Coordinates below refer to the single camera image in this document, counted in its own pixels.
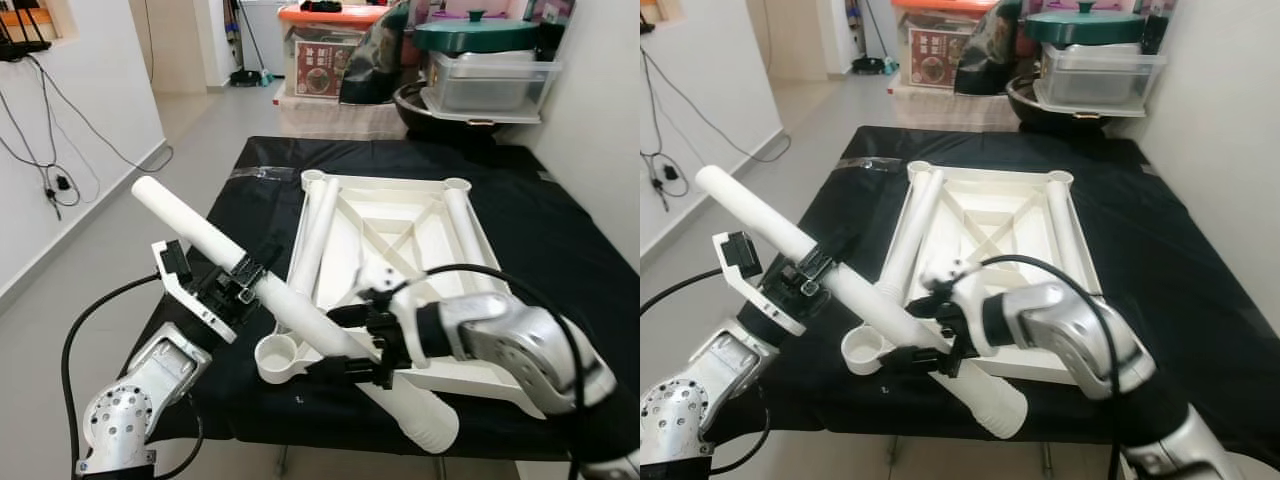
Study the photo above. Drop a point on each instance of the white plastic table top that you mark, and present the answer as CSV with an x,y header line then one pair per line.
x,y
990,205
400,205

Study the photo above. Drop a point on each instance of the beige cloth-covered bench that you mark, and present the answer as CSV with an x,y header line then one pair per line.
x,y
330,118
940,110

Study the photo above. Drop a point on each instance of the black power adapter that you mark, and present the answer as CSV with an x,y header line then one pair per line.
x,y
62,183
670,174

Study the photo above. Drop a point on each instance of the mop with black head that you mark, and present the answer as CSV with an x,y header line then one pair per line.
x,y
868,66
247,78

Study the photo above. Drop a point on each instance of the red printed cardboard box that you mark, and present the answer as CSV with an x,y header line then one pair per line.
x,y
322,72
935,62

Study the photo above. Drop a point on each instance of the black table cloth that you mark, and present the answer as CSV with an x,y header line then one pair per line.
x,y
560,220
1180,230

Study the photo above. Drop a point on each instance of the black wok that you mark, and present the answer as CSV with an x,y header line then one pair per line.
x,y
1025,100
415,110

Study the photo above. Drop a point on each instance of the black bag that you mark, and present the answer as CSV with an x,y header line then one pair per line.
x,y
375,60
990,55

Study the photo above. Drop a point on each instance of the clear storage bin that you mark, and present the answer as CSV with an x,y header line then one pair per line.
x,y
960,22
345,33

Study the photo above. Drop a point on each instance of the orange bin lid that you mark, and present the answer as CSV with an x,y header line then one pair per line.
x,y
950,6
340,16

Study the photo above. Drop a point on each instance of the small black object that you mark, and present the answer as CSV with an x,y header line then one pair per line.
x,y
320,6

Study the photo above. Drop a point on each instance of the clear plastic container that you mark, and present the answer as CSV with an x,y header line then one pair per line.
x,y
480,85
1090,80

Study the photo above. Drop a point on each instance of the black router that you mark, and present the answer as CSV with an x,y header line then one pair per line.
x,y
20,48
646,24

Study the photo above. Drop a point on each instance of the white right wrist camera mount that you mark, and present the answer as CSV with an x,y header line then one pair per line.
x,y
408,320
982,310

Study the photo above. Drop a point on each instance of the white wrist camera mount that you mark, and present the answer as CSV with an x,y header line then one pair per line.
x,y
982,310
755,295
408,320
190,300

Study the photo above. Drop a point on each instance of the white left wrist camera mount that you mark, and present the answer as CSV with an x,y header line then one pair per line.
x,y
755,295
190,300

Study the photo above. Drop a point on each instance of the dark picture frame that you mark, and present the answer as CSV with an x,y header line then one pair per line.
x,y
1158,28
555,30

